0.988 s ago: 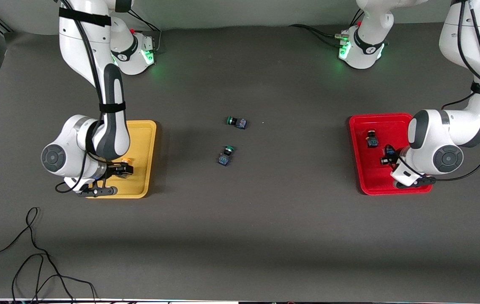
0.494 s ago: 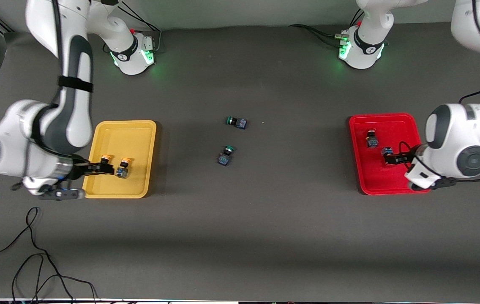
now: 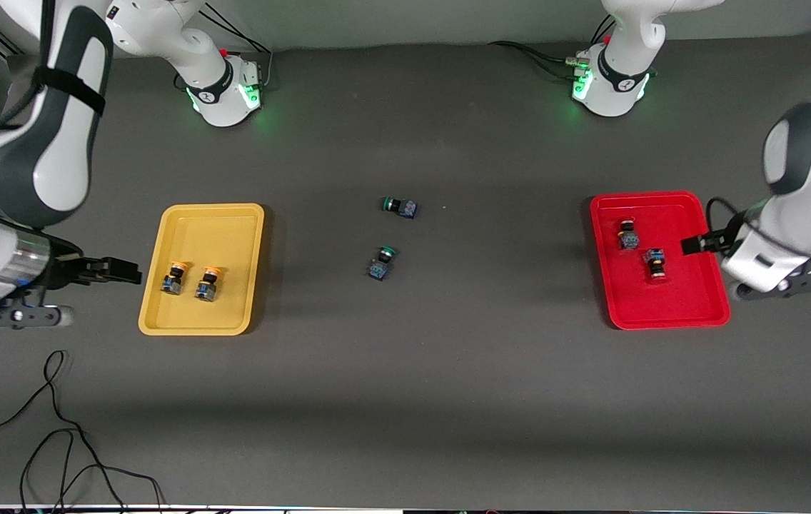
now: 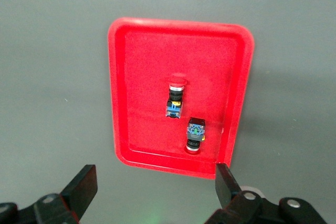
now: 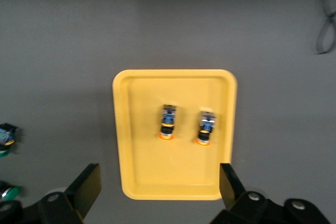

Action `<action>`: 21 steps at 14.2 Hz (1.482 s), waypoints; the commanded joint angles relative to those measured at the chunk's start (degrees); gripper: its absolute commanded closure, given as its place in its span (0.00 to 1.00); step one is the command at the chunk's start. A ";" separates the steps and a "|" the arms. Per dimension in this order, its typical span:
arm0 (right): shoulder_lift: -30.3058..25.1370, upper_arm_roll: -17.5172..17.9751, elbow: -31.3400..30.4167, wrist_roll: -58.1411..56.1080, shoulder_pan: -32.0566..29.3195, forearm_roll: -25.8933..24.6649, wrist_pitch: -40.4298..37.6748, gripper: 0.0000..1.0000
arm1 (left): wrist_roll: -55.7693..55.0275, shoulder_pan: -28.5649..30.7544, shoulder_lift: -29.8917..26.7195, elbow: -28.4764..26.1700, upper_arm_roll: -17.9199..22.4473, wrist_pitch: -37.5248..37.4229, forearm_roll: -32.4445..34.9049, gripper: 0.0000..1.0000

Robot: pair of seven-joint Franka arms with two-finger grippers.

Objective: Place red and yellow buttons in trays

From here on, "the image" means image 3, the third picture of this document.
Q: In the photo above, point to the red push button switch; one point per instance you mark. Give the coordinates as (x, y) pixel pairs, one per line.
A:
(655, 264)
(628, 235)

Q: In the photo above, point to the green push button switch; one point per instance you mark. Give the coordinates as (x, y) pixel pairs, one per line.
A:
(381, 265)
(401, 208)

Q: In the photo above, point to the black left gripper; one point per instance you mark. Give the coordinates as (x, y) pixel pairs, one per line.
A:
(695, 245)

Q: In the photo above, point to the yellow push button switch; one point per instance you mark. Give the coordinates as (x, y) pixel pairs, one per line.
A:
(208, 285)
(173, 280)

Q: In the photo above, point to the yellow plastic tray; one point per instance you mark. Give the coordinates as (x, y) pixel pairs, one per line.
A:
(220, 235)

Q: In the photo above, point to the red plastic tray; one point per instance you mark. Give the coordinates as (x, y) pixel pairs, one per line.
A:
(662, 300)

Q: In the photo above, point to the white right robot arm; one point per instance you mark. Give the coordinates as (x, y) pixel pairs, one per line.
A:
(56, 157)

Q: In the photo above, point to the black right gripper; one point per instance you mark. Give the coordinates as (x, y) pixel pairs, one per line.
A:
(67, 271)

